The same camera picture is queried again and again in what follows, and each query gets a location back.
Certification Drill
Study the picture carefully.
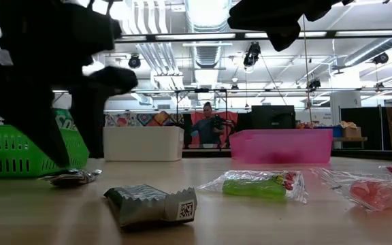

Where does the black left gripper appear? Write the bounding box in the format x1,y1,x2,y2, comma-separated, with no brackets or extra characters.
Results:
0,0,139,168

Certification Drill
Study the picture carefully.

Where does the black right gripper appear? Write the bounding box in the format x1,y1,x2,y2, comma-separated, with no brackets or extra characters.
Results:
228,0,353,52

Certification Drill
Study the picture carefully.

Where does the brown Hershey's candy bar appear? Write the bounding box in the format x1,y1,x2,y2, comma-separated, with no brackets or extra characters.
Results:
39,168,103,187

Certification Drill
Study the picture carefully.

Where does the silver foil snack packet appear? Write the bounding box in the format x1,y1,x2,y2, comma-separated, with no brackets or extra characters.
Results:
103,184,198,228

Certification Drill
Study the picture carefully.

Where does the green candy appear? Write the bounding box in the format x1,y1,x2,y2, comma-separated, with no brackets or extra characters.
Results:
197,169,308,204

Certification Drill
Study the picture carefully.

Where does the orange candy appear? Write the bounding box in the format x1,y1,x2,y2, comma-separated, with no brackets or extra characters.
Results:
311,165,392,212

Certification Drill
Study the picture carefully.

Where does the green soda can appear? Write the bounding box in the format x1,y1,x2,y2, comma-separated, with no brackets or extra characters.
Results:
53,108,78,132

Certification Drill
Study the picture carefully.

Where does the black overhead light bar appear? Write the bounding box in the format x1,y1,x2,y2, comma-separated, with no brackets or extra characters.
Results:
114,29,392,44

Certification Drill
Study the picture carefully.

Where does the black background truss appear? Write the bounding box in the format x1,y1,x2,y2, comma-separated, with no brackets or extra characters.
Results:
127,87,392,113

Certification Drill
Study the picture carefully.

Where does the colourful patchwork quilt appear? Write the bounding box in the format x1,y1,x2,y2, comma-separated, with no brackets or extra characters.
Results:
104,110,185,127

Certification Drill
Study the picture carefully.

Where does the white plastic basket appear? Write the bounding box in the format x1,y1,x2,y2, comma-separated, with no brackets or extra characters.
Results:
103,126,185,162

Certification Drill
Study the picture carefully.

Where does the orange hanging cloth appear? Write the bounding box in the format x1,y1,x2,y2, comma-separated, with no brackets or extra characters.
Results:
191,111,240,146

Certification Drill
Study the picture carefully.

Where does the black monitor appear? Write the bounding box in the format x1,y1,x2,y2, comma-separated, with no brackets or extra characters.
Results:
243,105,297,130

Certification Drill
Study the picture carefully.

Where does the person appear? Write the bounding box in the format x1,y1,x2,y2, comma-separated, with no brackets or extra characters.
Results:
191,101,226,149

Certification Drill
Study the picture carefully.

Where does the red plastic basket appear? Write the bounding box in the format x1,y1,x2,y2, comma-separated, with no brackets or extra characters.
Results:
229,128,334,165

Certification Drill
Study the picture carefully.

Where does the blue bin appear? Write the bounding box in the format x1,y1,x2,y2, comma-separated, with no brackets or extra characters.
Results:
318,127,344,138

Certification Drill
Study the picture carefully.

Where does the cardboard box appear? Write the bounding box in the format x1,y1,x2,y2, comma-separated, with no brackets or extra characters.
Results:
342,126,363,139

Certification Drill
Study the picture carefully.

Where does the wooden side table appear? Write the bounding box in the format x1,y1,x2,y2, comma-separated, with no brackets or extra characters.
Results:
331,136,369,142

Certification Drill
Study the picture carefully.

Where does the silver ventilation duct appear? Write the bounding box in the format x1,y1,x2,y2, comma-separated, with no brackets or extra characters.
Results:
184,0,233,67

